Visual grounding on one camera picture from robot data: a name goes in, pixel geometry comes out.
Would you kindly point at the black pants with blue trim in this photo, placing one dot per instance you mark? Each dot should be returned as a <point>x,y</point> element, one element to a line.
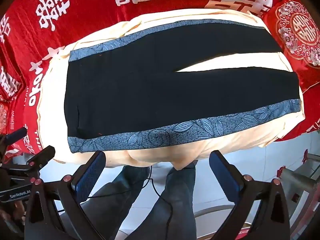
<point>150,92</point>

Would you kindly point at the person's legs in jeans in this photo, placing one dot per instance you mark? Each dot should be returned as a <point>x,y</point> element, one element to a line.
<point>153,188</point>

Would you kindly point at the metal frame table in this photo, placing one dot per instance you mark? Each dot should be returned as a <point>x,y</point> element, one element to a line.
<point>297,182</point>

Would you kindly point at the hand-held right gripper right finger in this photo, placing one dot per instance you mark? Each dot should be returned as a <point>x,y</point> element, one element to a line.
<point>225,177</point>

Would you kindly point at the person's left leg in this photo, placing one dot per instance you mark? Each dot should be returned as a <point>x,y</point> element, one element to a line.
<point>107,195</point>

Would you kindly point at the red cushion with white print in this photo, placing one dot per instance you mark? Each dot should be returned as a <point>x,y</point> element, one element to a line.
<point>10,80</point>

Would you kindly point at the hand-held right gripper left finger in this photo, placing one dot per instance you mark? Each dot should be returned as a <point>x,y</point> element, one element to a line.
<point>88,177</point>

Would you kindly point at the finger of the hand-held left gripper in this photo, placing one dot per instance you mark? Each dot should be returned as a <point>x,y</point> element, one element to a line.
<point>42,153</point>
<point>17,133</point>

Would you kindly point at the cream blanket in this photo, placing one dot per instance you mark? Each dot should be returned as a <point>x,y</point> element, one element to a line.
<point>152,156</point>

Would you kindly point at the person's right leg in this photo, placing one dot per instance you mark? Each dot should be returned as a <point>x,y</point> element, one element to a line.
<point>175,205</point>

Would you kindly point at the red printed bedspread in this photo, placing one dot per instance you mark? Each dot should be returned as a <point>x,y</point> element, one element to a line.
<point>87,5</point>

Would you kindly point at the person's leg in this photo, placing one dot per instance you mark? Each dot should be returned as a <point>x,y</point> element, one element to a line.
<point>175,205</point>
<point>107,195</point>

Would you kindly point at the red embroidered pillow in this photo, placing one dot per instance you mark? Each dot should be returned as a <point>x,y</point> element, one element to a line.
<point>300,30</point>

